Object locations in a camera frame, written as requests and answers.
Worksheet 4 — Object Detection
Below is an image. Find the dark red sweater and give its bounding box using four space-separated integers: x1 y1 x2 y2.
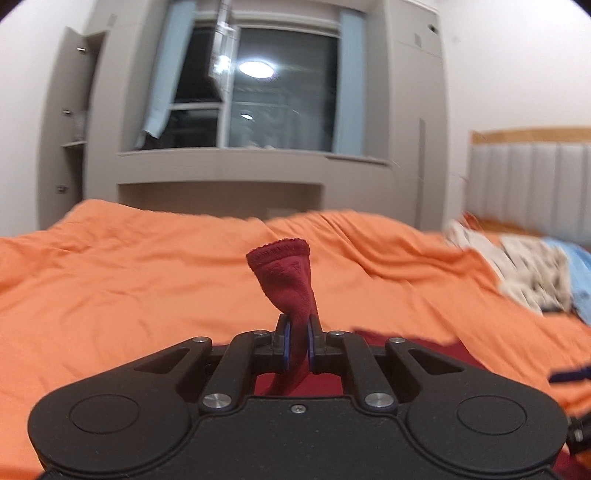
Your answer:
245 239 486 403

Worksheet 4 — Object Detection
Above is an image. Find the light blue garment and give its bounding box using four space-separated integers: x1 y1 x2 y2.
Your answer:
544 237 591 326

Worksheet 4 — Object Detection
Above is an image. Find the cream patterned garment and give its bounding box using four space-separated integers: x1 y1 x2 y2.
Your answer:
444 220 573 315

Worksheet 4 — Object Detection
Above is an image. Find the orange bed cover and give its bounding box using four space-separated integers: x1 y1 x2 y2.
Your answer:
1 200 590 479

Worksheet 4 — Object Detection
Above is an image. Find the grey padded headboard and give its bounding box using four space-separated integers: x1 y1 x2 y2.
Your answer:
464 126 590 248

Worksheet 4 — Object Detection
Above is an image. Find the right light blue curtain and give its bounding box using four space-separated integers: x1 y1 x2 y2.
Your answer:
332 8 367 156

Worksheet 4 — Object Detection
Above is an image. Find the light blue curtain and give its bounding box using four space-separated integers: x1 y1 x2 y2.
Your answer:
135 0 197 149
332 8 367 156

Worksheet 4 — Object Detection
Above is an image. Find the window with dark glass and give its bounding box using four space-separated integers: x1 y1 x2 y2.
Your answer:
144 24 339 152

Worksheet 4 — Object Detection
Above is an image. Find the grey built-in wardrobe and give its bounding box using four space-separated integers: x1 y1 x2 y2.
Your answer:
37 1 449 230

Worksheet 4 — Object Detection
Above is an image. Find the left light blue curtain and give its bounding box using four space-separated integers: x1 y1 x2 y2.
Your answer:
135 0 197 149

